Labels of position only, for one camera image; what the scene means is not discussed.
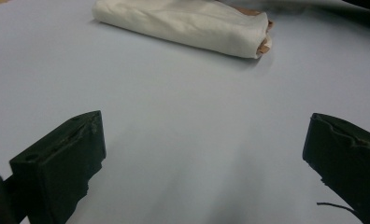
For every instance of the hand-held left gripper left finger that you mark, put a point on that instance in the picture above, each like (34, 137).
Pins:
(61, 161)

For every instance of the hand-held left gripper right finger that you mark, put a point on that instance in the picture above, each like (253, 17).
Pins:
(351, 161)

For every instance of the cream baby bodysuit brown trim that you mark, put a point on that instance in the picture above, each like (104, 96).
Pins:
(186, 25)

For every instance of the light blue mat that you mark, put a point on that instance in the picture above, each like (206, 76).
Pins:
(186, 109)

